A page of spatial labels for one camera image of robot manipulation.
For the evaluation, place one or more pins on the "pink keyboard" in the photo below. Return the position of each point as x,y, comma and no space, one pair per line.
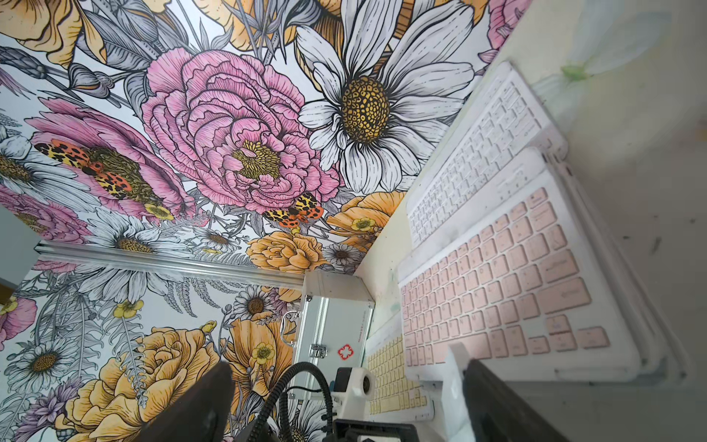
509,274

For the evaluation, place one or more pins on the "white keyboard far centre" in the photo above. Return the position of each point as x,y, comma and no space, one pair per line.
489,132

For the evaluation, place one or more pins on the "yellow keyboard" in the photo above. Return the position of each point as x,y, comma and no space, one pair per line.
397,399

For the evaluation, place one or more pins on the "silver metal case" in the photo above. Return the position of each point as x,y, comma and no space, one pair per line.
329,328

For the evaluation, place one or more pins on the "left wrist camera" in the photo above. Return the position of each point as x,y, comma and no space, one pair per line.
353,389

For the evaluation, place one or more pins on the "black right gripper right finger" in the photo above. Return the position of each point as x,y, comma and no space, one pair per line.
497,413

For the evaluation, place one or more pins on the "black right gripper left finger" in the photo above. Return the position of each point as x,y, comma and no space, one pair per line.
200,414

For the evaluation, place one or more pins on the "left aluminium frame post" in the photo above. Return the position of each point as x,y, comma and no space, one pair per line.
63,252

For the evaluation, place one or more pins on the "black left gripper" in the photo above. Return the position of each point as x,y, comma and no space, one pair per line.
355,430

